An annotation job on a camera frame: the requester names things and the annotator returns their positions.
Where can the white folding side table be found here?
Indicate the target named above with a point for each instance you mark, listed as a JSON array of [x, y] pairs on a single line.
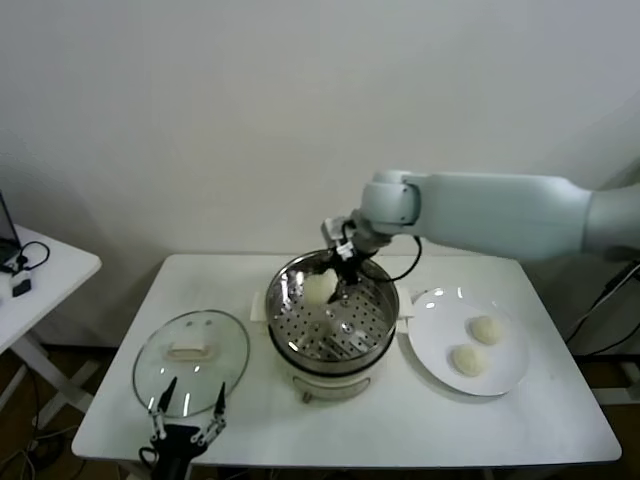
[[60, 270]]

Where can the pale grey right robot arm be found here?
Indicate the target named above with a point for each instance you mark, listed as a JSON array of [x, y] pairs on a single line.
[[500, 210]]

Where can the black and white power adapter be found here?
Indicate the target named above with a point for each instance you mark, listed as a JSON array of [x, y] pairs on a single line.
[[22, 290]]

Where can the cream electric cooking pot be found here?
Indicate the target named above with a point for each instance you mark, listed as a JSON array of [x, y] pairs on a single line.
[[330, 385]]

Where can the dark laptop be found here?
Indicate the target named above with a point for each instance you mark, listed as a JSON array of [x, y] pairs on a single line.
[[6, 235]]

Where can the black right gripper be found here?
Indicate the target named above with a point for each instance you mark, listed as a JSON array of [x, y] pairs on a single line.
[[350, 267]]

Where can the stainless steel steamer basket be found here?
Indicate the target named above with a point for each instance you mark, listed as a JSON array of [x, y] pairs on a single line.
[[280, 305]]

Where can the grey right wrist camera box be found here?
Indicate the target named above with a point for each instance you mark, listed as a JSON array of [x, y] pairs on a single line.
[[332, 231]]

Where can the white round plate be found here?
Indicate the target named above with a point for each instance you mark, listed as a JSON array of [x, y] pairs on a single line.
[[440, 320]]

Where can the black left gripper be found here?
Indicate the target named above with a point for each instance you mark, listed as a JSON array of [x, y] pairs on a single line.
[[177, 445]]

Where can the glass pot lid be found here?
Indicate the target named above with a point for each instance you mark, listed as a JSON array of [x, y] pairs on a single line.
[[150, 360]]

